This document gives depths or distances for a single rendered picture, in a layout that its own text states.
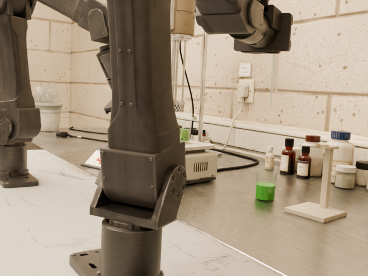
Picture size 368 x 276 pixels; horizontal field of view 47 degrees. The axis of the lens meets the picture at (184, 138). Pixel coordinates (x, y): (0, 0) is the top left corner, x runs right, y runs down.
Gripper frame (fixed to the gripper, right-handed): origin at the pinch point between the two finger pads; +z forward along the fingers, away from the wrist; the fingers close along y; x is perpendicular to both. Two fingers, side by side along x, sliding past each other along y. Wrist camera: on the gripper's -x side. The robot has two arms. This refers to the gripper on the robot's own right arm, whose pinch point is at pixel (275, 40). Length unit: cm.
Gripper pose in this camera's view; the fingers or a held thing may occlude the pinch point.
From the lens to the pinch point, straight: 87.4
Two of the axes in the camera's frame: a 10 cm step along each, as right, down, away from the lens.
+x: -0.6, 9.9, 0.9
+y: -8.9, -1.0, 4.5
